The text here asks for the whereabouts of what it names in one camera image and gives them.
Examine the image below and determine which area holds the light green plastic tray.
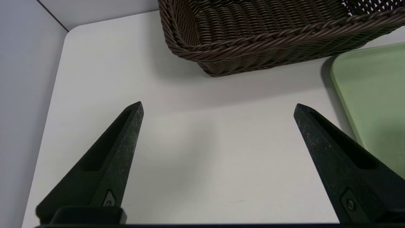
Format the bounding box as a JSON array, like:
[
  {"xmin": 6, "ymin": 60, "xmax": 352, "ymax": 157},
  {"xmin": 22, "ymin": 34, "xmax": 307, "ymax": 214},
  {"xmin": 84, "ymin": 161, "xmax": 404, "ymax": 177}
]
[{"xmin": 330, "ymin": 43, "xmax": 405, "ymax": 179}]

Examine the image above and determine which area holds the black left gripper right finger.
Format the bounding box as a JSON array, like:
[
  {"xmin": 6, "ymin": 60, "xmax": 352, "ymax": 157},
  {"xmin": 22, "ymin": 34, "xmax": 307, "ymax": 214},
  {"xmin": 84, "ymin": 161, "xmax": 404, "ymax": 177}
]
[{"xmin": 293, "ymin": 104, "xmax": 405, "ymax": 224}]

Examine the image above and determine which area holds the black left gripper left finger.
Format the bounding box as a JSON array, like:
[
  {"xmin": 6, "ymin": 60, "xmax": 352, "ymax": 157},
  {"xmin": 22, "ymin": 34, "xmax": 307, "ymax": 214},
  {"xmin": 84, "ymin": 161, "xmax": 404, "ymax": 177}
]
[{"xmin": 35, "ymin": 101, "xmax": 144, "ymax": 225}]

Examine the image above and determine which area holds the dark brown wicker basket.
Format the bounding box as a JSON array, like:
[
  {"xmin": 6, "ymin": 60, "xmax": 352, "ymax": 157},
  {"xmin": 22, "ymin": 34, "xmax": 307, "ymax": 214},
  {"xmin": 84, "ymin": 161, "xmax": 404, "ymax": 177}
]
[{"xmin": 158, "ymin": 0, "xmax": 405, "ymax": 77}]

